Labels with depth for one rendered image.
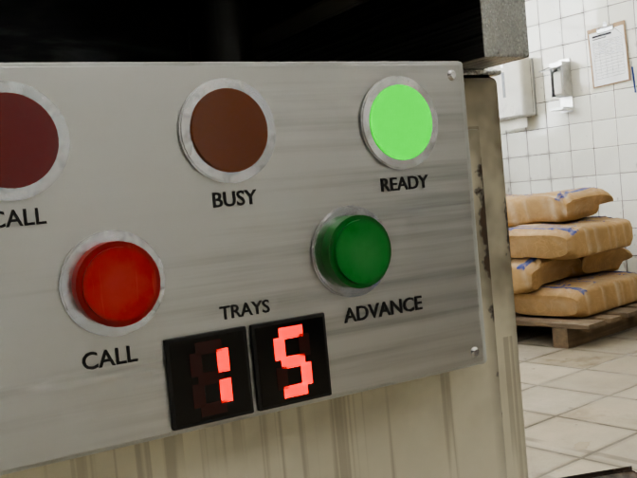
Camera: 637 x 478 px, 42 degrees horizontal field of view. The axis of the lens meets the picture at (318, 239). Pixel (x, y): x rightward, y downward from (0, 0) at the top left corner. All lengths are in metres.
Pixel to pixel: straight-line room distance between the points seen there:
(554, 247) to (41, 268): 3.72
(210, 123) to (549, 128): 4.81
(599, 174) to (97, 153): 4.67
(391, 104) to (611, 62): 4.53
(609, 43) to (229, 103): 4.60
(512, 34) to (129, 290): 0.22
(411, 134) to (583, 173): 4.62
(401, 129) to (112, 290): 0.14
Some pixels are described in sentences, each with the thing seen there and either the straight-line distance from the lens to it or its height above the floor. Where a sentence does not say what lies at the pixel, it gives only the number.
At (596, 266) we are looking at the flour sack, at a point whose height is 0.30.
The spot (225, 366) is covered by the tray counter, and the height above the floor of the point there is 0.72.
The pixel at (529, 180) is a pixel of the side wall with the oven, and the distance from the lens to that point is 5.20.
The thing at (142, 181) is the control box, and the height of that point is 0.80.
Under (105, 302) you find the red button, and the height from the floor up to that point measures 0.75.
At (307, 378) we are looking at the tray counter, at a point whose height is 0.71.
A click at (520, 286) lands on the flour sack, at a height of 0.27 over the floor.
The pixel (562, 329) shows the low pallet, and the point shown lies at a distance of 3.93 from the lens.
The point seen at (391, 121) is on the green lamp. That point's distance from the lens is 0.36.
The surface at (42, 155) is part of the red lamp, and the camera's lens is 0.30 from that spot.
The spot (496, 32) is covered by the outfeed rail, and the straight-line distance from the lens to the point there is 0.41.
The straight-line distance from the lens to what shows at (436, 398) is 0.42.
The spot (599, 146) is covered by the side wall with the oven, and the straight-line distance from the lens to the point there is 4.92.
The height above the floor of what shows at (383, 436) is 0.67.
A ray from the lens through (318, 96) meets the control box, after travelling 0.35.
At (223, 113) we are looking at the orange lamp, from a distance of 0.32.
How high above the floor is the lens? 0.78
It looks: 3 degrees down
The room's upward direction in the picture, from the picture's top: 5 degrees counter-clockwise
